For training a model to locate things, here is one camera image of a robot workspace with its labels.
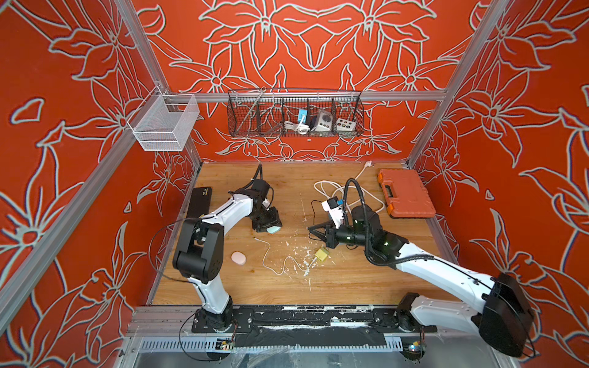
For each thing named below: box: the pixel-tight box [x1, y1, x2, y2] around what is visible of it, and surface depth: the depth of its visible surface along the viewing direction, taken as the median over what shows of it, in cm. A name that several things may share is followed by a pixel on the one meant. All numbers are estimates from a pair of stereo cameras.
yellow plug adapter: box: [315, 246, 330, 262], surface depth 87 cm
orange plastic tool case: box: [377, 168, 437, 219], surface depth 102 cm
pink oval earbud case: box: [230, 250, 247, 267], surface depth 87 cm
